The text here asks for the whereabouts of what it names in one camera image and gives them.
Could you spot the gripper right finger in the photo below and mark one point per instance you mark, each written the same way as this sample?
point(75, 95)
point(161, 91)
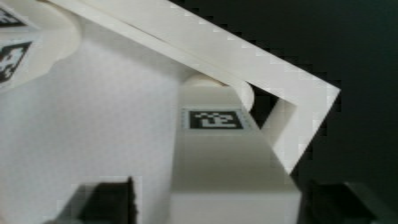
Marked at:
point(342, 203)

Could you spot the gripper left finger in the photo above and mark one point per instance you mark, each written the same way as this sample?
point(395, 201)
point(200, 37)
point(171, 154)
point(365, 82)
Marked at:
point(102, 204)

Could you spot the white desk top tray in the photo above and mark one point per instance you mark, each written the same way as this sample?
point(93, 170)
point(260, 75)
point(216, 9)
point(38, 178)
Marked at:
point(88, 123)

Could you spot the white leg with marker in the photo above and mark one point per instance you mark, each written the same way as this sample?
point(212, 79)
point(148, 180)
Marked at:
point(40, 39)

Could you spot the white front rail barrier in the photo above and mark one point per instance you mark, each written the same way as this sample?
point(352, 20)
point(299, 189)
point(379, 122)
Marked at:
point(242, 61)

